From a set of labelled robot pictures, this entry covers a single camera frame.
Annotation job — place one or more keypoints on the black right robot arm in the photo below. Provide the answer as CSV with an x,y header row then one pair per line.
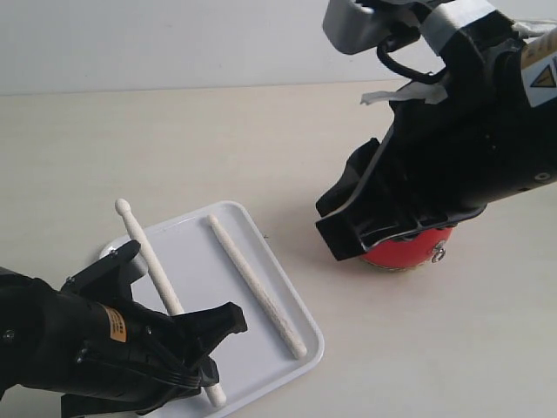
x,y
408,53

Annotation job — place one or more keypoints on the white wooden drumstick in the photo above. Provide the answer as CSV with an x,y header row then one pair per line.
x,y
276,315
158,276

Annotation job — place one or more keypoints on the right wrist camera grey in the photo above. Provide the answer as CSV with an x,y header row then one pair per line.
x,y
355,26

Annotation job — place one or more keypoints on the small red drum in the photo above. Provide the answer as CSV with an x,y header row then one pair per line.
x,y
402,254

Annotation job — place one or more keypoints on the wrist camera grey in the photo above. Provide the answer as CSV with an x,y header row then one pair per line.
x,y
355,26
109,279

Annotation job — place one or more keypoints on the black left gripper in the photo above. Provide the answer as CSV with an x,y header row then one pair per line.
x,y
104,358

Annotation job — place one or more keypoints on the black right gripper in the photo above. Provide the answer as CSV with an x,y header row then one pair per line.
x,y
491,137

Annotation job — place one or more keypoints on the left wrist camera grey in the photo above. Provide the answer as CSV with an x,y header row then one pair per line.
x,y
109,279

